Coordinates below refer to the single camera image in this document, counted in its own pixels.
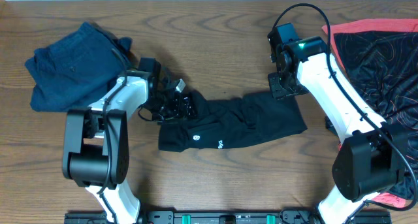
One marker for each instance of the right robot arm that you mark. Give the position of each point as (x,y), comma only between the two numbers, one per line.
(369,161)

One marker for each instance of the black polo shirt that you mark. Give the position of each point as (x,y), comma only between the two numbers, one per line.
(233,123)

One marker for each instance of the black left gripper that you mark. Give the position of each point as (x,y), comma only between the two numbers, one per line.
(182,104)

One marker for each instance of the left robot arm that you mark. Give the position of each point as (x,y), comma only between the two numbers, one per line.
(96,143)

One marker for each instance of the red and black patterned garment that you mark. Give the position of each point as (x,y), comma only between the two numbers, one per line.
(379,57)

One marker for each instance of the folded navy blue shorts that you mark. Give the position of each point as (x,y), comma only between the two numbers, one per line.
(78,69)

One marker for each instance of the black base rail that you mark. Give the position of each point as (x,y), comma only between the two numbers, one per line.
(286,216)

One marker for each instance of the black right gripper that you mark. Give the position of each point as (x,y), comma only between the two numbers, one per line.
(277,93)

